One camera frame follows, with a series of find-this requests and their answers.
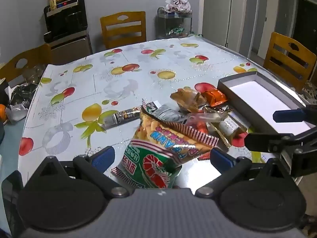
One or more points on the clear packet with labelled roll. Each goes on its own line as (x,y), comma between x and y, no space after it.
(230,126)

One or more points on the clear printed snack packet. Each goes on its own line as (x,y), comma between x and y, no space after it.
(210,117)

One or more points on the fruit print tablecloth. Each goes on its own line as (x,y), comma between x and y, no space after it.
(123,84)

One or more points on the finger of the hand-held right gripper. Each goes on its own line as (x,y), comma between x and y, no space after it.
(265,142)
(288,115)

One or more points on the tan pastry packet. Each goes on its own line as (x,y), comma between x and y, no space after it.
(188,99)

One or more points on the white door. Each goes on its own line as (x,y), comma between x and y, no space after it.
(267,24)
(244,17)

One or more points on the green candy packets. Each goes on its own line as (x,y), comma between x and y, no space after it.
(176,31)

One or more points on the black water dispenser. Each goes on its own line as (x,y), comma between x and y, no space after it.
(66,22)

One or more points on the green shrimp chip bag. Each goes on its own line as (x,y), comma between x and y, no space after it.
(153,163)

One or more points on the white printed snack packet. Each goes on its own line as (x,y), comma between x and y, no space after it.
(164,111)

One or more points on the patterned seat cushion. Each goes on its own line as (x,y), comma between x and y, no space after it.
(309,91)

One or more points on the clear plastic bag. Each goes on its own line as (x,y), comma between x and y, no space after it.
(34,74)

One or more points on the dark door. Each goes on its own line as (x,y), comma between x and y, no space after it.
(307,17)

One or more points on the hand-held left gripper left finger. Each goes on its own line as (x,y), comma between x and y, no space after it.
(102,157)

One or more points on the yellow bottle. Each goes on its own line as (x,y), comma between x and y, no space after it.
(52,3)

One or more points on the metal cart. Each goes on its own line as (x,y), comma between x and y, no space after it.
(174,21)

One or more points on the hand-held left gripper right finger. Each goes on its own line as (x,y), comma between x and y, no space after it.
(221,160)

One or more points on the black stick snack packet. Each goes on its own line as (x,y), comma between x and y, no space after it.
(123,115)

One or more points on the grey cardboard box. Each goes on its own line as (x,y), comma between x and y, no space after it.
(255,96)

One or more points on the orange fruit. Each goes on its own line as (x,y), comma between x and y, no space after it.
(2,112)

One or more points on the white plastic bag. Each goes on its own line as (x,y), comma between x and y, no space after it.
(178,3)

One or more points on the wooden chair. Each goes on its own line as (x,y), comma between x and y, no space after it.
(123,29)
(32,57)
(287,54)

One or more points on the orange foil snack packet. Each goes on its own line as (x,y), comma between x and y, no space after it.
(200,127)

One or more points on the crumpled plastic bag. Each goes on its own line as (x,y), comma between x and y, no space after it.
(21,101)

